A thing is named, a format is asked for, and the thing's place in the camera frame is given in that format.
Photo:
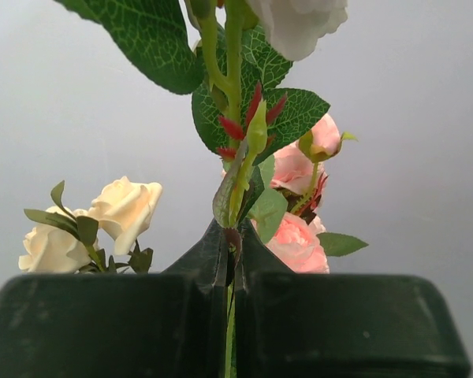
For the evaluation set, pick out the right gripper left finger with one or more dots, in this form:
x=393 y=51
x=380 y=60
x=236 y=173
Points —
x=168 y=324

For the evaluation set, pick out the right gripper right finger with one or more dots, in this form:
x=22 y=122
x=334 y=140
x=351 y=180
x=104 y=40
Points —
x=339 y=325

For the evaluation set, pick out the pink rose stem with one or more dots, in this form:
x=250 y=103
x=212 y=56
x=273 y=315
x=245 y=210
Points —
x=304 y=247
x=299 y=167
x=231 y=57

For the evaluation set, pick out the cream rose bunch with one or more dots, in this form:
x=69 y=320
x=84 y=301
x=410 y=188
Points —
x=103 y=238

